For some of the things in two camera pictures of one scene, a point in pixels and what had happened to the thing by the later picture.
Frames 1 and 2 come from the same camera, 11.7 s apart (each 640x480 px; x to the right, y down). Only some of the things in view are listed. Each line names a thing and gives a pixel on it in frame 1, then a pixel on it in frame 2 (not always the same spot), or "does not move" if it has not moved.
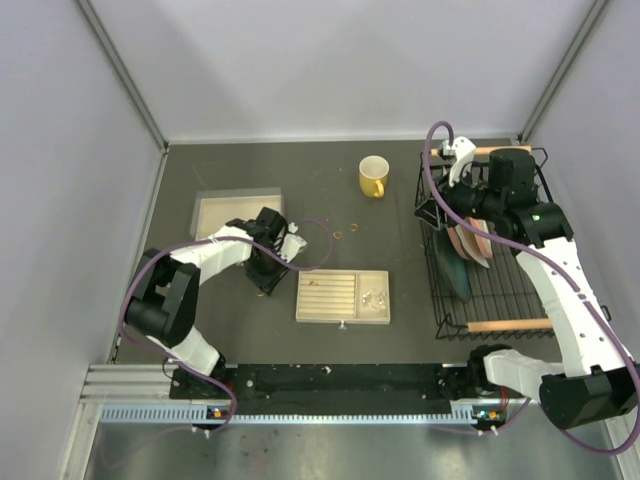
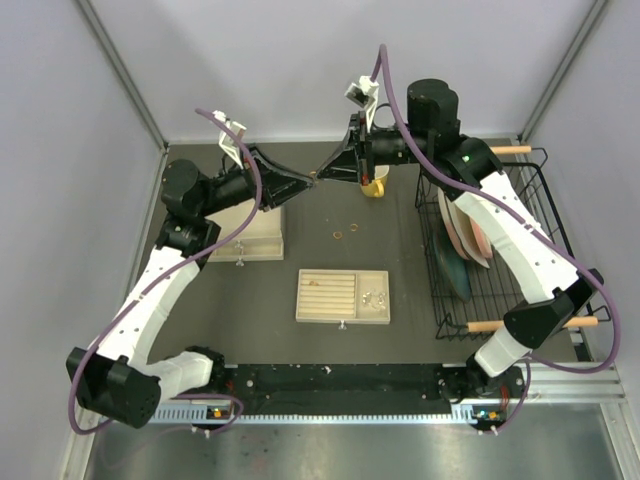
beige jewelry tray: (343, 297) does not move
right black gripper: (434, 212) to (349, 163)
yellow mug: (373, 171) does not move
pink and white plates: (485, 243) does not move
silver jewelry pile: (377, 300) does not move
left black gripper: (266, 282) to (279, 183)
